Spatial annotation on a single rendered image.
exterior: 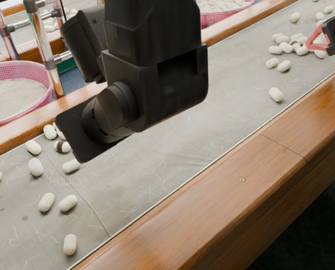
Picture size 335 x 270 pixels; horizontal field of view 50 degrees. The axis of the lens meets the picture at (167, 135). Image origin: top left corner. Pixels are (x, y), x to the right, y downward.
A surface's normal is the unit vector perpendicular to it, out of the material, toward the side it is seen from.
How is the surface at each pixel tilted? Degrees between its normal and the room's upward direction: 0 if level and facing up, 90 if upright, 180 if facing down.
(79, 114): 49
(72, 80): 0
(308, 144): 0
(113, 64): 86
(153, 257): 0
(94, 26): 45
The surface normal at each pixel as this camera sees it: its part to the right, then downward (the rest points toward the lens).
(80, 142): 0.45, -0.15
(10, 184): -0.07, -0.76
